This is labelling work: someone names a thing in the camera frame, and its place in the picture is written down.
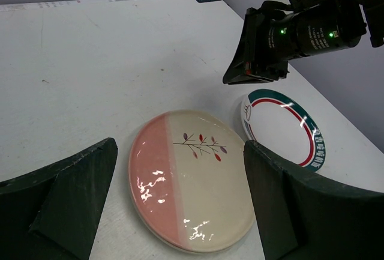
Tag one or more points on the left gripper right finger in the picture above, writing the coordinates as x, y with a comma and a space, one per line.
303, 215

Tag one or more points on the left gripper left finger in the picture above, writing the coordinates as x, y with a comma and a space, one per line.
54, 212

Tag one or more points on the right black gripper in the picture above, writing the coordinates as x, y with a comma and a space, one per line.
276, 33

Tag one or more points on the pink and cream ceramic plate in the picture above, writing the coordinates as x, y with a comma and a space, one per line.
188, 182

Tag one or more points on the white plate with green rim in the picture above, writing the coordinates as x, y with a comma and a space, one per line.
284, 127

